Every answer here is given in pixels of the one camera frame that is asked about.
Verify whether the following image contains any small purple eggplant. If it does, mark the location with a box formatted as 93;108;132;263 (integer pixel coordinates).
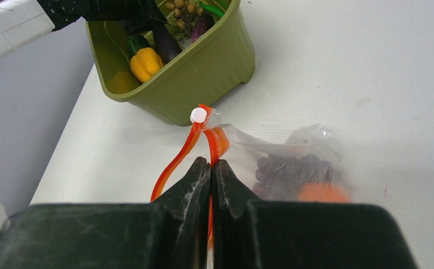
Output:
190;13;214;44

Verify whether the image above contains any olive green plastic bin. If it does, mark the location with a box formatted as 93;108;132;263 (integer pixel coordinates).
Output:
86;1;255;126

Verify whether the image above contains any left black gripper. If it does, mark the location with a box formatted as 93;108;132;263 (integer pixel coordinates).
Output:
79;0;167;35

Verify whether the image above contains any long green bean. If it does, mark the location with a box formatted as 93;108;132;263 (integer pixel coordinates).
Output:
199;1;225;18

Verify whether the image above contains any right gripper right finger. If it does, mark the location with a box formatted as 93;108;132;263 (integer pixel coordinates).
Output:
211;160;417;268

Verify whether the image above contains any clear zip bag orange zipper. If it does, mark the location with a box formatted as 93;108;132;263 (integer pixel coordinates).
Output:
151;105;351;255

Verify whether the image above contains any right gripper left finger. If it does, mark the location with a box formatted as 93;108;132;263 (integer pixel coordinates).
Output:
0;157;211;268

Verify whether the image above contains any yellow toy pepper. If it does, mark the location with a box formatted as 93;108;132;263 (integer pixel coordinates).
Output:
130;47;164;83

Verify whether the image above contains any purple toy eggplant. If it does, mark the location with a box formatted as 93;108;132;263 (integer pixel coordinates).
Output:
151;24;182;64

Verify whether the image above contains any dark green toy cucumber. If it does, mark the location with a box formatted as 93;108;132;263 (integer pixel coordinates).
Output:
127;34;150;57

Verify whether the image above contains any dark red grape bunch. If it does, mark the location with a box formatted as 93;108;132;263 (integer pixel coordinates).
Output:
252;154;347;201

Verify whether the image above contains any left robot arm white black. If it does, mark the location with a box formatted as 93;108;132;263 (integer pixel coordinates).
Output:
0;0;167;59

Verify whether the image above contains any orange toy fruit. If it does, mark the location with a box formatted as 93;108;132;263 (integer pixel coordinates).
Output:
297;183;351;203

